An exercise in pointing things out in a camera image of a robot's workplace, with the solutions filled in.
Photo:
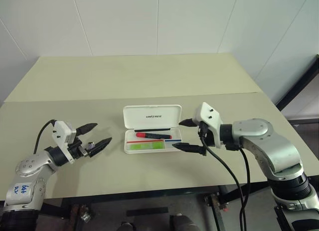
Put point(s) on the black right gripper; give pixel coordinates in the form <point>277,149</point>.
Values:
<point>208,140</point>

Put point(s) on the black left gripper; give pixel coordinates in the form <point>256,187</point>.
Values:
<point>75,150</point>

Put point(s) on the small grey eraser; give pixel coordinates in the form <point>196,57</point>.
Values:
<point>91,144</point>

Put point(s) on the red and black marker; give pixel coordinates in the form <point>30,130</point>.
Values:
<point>154,136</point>

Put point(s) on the green eraser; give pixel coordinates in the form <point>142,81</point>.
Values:
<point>147,146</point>

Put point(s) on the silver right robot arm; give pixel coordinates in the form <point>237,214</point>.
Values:
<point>274,151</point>

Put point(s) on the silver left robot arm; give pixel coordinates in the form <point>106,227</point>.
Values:
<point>30,166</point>

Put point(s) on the white open pencil case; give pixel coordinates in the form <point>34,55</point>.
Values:
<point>149,116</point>

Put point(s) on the red and metal clamp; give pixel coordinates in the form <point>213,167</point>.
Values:
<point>216,203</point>

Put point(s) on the silver metal caster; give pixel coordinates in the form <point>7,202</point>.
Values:
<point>85,216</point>

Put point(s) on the rusty brown metal bar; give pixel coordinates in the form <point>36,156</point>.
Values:
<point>75,217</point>

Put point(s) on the black flat strip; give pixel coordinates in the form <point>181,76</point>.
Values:
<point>147,211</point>

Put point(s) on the large dark rounded shape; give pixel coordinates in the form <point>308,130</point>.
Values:
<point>179,223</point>

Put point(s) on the small dark rounded shape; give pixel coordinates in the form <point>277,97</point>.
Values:
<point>127,227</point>

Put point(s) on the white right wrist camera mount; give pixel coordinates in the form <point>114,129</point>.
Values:
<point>209,121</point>

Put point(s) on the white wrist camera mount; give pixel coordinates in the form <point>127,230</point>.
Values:
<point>61,136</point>
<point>209,121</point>

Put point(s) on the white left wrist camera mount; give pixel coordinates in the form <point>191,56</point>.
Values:
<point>61,136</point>

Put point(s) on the black table frame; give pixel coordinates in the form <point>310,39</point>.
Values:
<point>139,197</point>

